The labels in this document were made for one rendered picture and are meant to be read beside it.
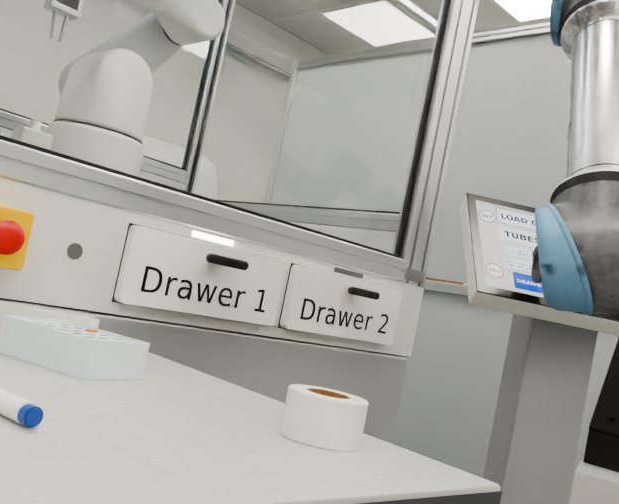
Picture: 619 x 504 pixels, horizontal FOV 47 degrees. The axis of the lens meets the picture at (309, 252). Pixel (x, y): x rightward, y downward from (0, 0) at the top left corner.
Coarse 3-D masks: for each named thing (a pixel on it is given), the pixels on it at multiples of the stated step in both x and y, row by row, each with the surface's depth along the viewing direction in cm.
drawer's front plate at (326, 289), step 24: (288, 288) 120; (312, 288) 122; (336, 288) 126; (384, 288) 135; (288, 312) 119; (336, 312) 126; (360, 312) 131; (384, 312) 136; (336, 336) 127; (360, 336) 131; (384, 336) 136
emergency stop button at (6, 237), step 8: (0, 224) 80; (8, 224) 80; (16, 224) 81; (0, 232) 80; (8, 232) 80; (16, 232) 81; (0, 240) 80; (8, 240) 80; (16, 240) 81; (24, 240) 82; (0, 248) 80; (8, 248) 80; (16, 248) 81
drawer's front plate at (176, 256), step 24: (144, 240) 98; (168, 240) 101; (192, 240) 104; (144, 264) 99; (168, 264) 101; (192, 264) 104; (216, 264) 107; (264, 264) 114; (120, 288) 97; (192, 288) 105; (240, 288) 111; (264, 288) 114; (192, 312) 105; (216, 312) 108; (240, 312) 111; (264, 312) 115
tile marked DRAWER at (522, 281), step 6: (516, 276) 152; (522, 276) 153; (528, 276) 153; (516, 282) 151; (522, 282) 151; (528, 282) 152; (522, 288) 150; (528, 288) 150; (534, 288) 151; (540, 288) 151
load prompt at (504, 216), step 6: (498, 210) 166; (504, 210) 166; (510, 210) 167; (498, 216) 164; (504, 216) 165; (510, 216) 165; (516, 216) 166; (522, 216) 166; (528, 216) 167; (534, 216) 167; (504, 222) 163; (510, 222) 164; (516, 222) 164; (522, 222) 165; (528, 222) 165; (534, 222) 166; (528, 228) 164; (534, 228) 164
